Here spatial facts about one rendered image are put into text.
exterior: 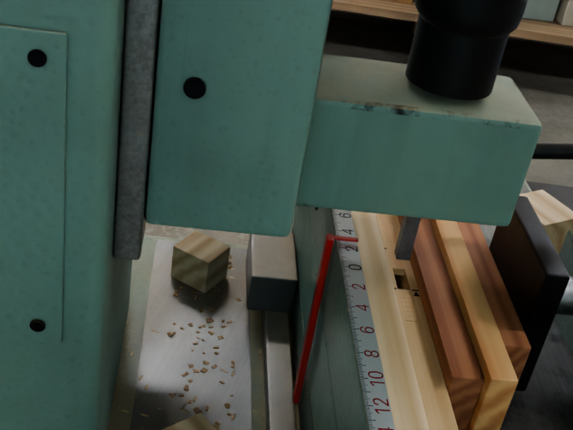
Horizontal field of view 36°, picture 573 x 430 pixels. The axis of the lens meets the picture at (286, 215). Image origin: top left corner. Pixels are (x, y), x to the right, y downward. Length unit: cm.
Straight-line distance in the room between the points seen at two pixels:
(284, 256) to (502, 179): 26
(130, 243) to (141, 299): 27
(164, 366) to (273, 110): 30
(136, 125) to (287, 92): 8
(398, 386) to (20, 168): 22
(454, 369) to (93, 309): 20
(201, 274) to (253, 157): 31
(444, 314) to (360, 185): 10
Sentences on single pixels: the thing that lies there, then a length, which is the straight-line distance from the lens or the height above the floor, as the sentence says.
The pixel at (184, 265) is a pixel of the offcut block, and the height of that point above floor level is 82.
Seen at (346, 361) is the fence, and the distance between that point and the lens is 50.
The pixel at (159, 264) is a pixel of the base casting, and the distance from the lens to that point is 79.
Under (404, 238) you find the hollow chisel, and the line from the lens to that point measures 57.
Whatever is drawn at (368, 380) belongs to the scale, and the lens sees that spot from 47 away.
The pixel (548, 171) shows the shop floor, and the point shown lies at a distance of 301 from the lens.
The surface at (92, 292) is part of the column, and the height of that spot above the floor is 98.
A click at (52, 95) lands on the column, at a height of 109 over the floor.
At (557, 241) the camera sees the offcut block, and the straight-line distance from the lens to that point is 72.
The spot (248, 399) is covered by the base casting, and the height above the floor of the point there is 80.
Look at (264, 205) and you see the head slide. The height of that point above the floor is 102.
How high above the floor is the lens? 126
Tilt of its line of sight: 32 degrees down
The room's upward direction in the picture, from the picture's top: 10 degrees clockwise
